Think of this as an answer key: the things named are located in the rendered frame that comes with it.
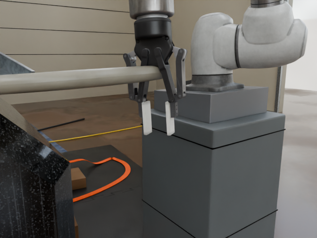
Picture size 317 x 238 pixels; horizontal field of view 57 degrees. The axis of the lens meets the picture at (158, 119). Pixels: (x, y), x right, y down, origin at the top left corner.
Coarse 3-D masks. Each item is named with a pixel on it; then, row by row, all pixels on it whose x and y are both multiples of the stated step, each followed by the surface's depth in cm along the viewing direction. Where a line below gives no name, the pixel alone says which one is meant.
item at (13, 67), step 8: (0, 56) 93; (8, 56) 92; (0, 64) 94; (8, 64) 91; (16, 64) 88; (0, 72) 90; (8, 72) 92; (16, 72) 89; (24, 72) 87; (32, 72) 84
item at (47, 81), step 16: (0, 80) 44; (16, 80) 44; (32, 80) 44; (48, 80) 45; (64, 80) 45; (80, 80) 46; (96, 80) 47; (112, 80) 49; (128, 80) 51; (144, 80) 55
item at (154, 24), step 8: (136, 24) 57; (144, 24) 56; (152, 24) 55; (160, 24) 56; (168, 24) 57; (136, 32) 57; (144, 32) 56; (152, 32) 56; (160, 32) 56; (168, 32) 57; (136, 40) 60; (144, 40) 59; (152, 40) 58; (160, 40) 58; (168, 40) 57; (136, 48) 60; (144, 48) 59; (152, 48) 59; (160, 48) 58; (168, 48) 58; (152, 56) 59; (168, 56) 58; (152, 64) 59
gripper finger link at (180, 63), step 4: (180, 52) 57; (184, 52) 57; (176, 56) 57; (180, 56) 57; (176, 60) 57; (180, 60) 57; (184, 60) 59; (176, 64) 58; (180, 64) 57; (184, 64) 59; (176, 68) 58; (180, 68) 57; (184, 68) 59; (176, 72) 58; (180, 72) 58; (184, 72) 59; (176, 76) 58; (180, 76) 58; (184, 76) 59; (176, 80) 58; (180, 80) 58; (184, 80) 59; (176, 84) 58; (180, 84) 58; (184, 84) 59; (180, 88) 58; (184, 88) 59; (180, 92) 58; (184, 92) 60; (180, 96) 58
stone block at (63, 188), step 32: (0, 128) 94; (32, 128) 135; (0, 160) 91; (32, 160) 98; (64, 160) 109; (0, 192) 93; (32, 192) 98; (64, 192) 108; (0, 224) 94; (32, 224) 100; (64, 224) 109
